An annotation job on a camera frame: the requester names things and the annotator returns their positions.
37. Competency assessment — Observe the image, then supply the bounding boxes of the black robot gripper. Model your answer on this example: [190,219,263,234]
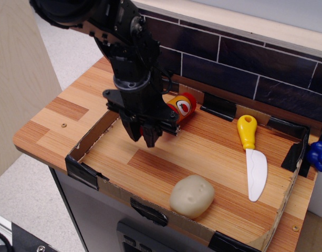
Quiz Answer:
[103,72,164,148]

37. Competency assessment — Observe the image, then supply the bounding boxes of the cardboard fence with black tape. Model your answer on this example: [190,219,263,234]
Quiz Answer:
[61,83,306,251]

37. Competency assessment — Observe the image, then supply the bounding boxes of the black device bottom left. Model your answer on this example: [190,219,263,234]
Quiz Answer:
[0,223,57,252]

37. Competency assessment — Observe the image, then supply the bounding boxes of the yellow handled toy knife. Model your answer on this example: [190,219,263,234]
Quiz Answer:
[237,115,268,202]

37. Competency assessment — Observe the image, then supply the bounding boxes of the dark tile backsplash panel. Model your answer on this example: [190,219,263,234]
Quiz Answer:
[141,9,322,122]

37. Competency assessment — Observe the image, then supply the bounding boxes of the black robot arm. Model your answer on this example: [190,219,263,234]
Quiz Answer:
[30,1,179,147]

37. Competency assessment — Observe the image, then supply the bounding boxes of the red hot sauce bottle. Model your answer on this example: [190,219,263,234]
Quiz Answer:
[148,92,197,135]

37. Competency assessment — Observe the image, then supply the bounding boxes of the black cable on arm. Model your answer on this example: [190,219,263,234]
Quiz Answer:
[152,65,174,96]

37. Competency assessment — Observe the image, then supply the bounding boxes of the beige toy potato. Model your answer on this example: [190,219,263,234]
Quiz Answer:
[170,175,215,219]

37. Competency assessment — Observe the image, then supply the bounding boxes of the blue toy grapes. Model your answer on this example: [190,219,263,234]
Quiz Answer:
[306,141,322,172]

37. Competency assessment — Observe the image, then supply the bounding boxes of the light wooden side panel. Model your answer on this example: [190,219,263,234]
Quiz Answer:
[0,1,61,176]

